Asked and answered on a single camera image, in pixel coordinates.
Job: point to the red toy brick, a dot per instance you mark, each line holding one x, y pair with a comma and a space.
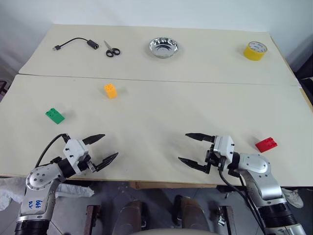
267, 145

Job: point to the white shoe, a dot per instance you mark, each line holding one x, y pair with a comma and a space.
293, 197

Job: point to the dark rounded brown shape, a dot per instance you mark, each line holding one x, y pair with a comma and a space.
190, 213
133, 215

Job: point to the black chair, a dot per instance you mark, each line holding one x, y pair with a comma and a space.
306, 71

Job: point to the shiny metal bowl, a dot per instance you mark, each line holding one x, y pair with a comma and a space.
163, 47

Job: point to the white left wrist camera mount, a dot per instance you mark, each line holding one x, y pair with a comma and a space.
73, 149

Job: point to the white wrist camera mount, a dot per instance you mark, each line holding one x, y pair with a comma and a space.
225, 147
73, 149

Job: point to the green toy brick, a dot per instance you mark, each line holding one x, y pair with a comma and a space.
55, 116

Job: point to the yellow tape roll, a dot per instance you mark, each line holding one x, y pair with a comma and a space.
253, 54

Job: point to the yellow toy brick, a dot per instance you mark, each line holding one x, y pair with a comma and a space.
111, 91

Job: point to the white crumpled plastic sheet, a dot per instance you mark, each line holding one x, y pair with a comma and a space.
73, 191

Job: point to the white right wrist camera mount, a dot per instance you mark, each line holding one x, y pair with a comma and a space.
225, 147

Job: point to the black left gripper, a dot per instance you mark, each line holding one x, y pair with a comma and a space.
85, 166

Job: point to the rusty metal bracket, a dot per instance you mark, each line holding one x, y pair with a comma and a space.
226, 220
91, 219

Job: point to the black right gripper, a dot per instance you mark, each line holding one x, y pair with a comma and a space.
210, 159

